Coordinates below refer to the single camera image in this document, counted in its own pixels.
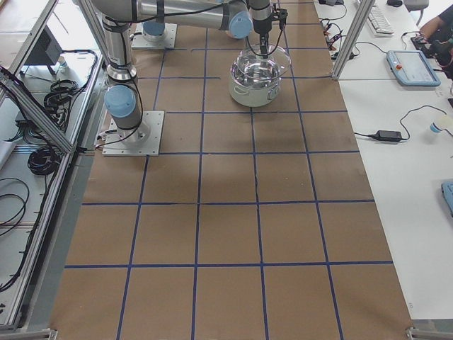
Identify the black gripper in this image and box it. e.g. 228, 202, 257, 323
250, 0, 273, 57

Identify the glass pot lid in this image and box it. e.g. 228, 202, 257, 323
231, 45, 291, 81

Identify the blue teach pendant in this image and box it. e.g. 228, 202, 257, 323
441, 181, 453, 215
386, 50, 441, 87

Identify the person forearm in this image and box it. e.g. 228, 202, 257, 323
420, 5, 453, 43

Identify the paper cup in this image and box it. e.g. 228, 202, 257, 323
429, 115, 452, 133

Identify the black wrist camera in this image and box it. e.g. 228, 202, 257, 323
273, 7, 287, 31

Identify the white keyboard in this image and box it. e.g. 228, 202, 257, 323
367, 5, 394, 38

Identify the black box device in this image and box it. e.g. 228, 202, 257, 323
24, 26, 62, 76

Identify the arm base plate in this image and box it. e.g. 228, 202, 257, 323
131, 23, 178, 50
102, 110, 164, 157

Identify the pale green cooking pot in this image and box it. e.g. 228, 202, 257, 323
229, 69, 281, 108

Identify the black cable bundle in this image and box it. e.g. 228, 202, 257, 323
27, 145, 61, 176

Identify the black power adapter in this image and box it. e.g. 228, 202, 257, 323
368, 130, 403, 142

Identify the aluminium frame post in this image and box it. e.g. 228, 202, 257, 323
331, 0, 374, 80

